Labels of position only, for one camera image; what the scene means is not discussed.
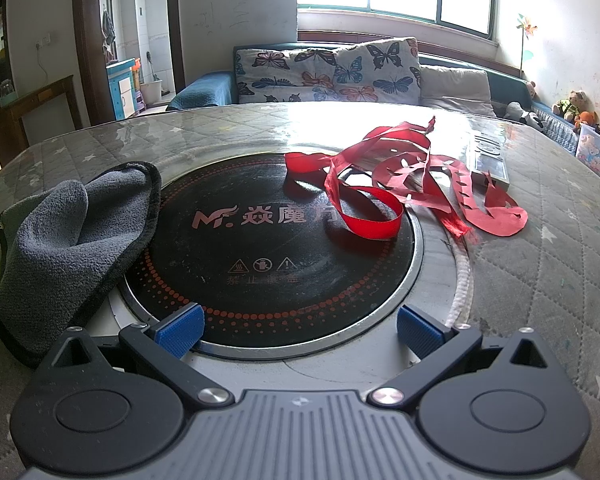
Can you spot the white bucket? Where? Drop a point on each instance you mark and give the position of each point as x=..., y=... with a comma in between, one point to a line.
x=151, y=91

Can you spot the butterfly print cushion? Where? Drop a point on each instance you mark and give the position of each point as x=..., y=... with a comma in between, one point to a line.
x=325, y=70

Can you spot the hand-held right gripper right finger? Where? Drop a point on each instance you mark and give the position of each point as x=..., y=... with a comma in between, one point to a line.
x=417, y=330

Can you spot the red paper cutout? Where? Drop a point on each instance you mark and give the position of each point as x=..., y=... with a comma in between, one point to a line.
x=500, y=222

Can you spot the red satin ribbon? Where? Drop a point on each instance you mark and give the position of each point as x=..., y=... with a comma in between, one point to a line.
x=370, y=225

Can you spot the orange plush toy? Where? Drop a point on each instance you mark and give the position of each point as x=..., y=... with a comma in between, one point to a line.
x=586, y=121

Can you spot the brown teddy bear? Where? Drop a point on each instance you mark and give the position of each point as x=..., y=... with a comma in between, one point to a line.
x=571, y=104

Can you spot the dark wooden side table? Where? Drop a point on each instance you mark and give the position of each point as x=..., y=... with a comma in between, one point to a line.
x=35, y=105

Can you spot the blue toy cabinet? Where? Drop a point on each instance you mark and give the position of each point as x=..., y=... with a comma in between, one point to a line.
x=122, y=90

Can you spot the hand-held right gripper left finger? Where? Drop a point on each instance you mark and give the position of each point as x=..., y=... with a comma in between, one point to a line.
x=180, y=330

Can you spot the grey quilted star table cover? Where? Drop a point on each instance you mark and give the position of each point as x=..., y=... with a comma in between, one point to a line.
x=530, y=280

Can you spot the grey remote control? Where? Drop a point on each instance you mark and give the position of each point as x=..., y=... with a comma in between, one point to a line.
x=490, y=160

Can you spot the colourful pinwheel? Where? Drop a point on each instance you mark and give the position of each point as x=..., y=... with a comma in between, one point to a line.
x=526, y=27

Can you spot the round black induction cooktop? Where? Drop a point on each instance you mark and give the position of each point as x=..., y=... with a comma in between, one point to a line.
x=280, y=270

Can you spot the white wall socket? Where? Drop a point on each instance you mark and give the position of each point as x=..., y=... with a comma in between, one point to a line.
x=43, y=40

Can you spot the blue sofa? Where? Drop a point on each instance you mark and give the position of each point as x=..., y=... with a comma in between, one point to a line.
x=200, y=92

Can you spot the beige cushion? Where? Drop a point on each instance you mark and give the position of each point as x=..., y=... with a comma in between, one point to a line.
x=455, y=87

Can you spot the dark wooden door frame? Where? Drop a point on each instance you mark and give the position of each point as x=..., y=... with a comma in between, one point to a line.
x=87, y=40

